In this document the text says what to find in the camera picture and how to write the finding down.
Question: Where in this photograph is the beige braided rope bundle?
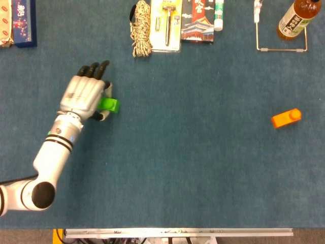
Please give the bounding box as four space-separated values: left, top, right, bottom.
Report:
129 0 153 58

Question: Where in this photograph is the blue table cloth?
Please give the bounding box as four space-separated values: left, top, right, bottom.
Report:
0 0 325 230

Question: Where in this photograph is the black red palace-print box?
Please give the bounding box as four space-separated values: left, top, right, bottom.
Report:
180 0 215 44

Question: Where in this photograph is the white green tube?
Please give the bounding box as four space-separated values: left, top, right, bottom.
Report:
213 0 225 32

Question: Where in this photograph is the green toy brick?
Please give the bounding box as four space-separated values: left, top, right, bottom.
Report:
99 97 120 114

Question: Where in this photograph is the white clip on stand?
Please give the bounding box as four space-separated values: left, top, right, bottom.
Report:
253 0 262 24

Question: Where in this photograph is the orange toy brick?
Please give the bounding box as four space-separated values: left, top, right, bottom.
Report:
271 108 303 129

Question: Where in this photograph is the razor in yellow blister pack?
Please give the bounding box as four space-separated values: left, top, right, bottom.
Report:
149 0 183 53

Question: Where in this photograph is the gold red-patterned package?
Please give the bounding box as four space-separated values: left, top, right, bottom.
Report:
0 0 15 48

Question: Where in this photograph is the aluminium rail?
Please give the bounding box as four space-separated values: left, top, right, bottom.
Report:
63 228 294 239

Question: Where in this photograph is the yellow frame part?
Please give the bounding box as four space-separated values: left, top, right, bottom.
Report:
52 228 64 244

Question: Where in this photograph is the amber tea bottle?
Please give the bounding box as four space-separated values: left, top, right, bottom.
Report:
276 0 322 42

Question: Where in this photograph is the robot base with cables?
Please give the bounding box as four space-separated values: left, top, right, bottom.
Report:
64 236 218 244

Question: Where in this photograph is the navy blue floral box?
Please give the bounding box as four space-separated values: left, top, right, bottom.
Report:
11 0 38 48

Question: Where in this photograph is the metal wire stand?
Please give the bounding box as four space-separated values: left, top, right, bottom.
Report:
255 0 308 53

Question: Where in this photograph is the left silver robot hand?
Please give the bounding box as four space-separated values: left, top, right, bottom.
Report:
56 60 114 122

